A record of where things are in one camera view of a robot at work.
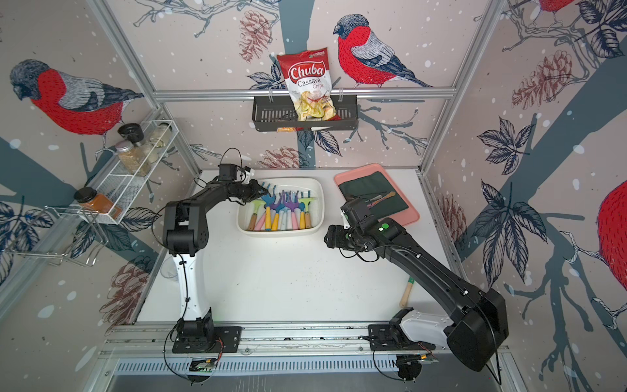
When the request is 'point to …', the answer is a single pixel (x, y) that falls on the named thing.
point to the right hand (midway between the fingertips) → (332, 238)
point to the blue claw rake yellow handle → (302, 208)
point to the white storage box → (317, 207)
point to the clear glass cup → (169, 268)
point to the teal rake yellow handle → (269, 201)
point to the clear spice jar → (160, 135)
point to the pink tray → (406, 216)
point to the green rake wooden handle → (253, 218)
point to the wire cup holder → (71, 233)
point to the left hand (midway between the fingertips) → (271, 185)
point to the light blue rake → (282, 218)
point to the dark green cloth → (375, 189)
